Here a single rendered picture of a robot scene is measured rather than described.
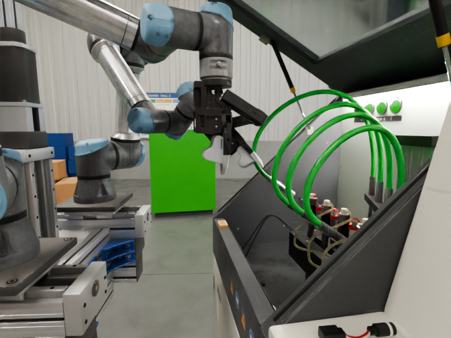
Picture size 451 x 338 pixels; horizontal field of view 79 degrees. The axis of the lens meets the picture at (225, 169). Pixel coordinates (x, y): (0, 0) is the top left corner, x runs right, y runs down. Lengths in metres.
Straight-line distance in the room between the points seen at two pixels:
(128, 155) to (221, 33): 0.69
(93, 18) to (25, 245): 0.49
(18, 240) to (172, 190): 3.53
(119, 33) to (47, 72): 7.75
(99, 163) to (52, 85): 7.30
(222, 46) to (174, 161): 3.51
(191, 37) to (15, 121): 0.55
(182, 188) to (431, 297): 3.78
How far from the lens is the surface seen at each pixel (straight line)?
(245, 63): 7.51
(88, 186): 1.12
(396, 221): 0.58
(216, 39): 0.63
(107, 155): 1.12
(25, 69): 0.95
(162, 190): 4.14
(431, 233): 0.57
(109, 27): 0.71
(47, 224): 1.03
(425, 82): 0.93
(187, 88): 0.90
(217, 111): 0.61
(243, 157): 0.82
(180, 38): 0.61
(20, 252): 0.71
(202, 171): 4.11
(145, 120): 0.83
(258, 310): 0.62
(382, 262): 0.59
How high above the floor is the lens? 1.31
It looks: 8 degrees down
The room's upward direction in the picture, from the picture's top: straight up
